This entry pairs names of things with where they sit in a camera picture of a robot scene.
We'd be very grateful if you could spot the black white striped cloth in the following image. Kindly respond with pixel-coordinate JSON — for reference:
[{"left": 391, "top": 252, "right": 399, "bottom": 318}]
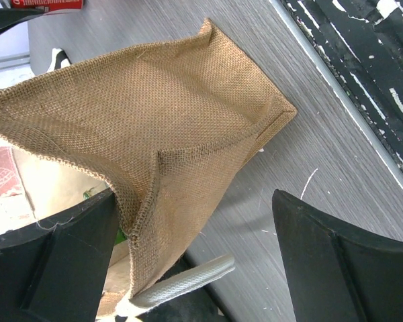
[{"left": 47, "top": 48, "right": 71, "bottom": 72}]

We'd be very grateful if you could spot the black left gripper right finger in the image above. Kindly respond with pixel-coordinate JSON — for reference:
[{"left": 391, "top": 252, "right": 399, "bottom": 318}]
[{"left": 272, "top": 190, "right": 403, "bottom": 321}]

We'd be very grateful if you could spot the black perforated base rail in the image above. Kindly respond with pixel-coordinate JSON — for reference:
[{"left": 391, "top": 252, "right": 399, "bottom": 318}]
[{"left": 282, "top": 1, "right": 403, "bottom": 173}]

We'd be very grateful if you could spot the green Perrier glass bottle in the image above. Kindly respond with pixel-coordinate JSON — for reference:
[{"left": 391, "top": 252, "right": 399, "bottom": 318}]
[{"left": 83, "top": 187, "right": 102, "bottom": 200}]

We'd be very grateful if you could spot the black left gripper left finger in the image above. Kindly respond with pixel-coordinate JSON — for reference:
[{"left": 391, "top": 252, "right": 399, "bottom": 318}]
[{"left": 0, "top": 189, "right": 118, "bottom": 321}]

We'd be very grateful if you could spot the tan canvas tote bag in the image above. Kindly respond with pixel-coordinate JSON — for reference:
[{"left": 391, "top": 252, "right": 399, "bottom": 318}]
[{"left": 0, "top": 17, "right": 298, "bottom": 318}]

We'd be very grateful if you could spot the red cola can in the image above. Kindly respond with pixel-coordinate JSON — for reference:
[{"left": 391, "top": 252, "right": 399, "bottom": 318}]
[{"left": 9, "top": 0, "right": 85, "bottom": 13}]

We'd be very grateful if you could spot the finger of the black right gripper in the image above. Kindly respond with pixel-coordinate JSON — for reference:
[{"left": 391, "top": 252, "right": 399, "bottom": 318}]
[{"left": 0, "top": 8, "right": 44, "bottom": 35}]

